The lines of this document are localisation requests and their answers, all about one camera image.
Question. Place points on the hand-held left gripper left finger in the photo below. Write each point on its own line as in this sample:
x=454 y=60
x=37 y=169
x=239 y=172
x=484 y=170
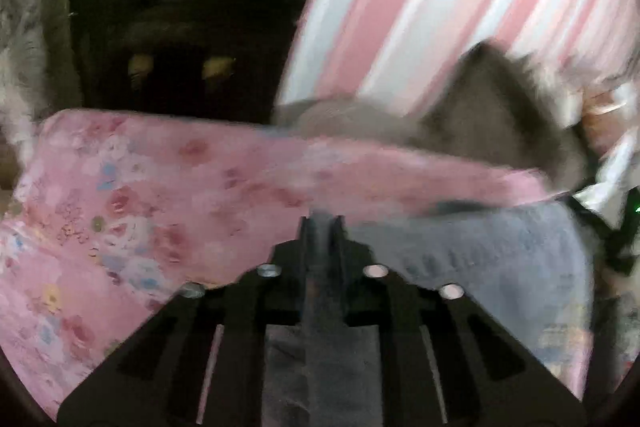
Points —
x=250 y=307

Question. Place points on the pink floral bed sheet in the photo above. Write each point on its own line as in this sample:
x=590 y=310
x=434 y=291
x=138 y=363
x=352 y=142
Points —
x=175 y=187

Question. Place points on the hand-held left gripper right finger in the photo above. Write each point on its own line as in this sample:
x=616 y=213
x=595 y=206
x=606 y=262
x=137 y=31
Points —
x=390 y=307

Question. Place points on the blue denim jacket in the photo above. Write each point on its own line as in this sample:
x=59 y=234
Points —
x=500 y=257

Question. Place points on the brown sofa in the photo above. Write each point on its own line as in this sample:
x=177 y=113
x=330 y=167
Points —
x=490 y=107

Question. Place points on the floral curtain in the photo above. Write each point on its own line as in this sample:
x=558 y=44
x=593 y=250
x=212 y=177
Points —
x=30 y=57

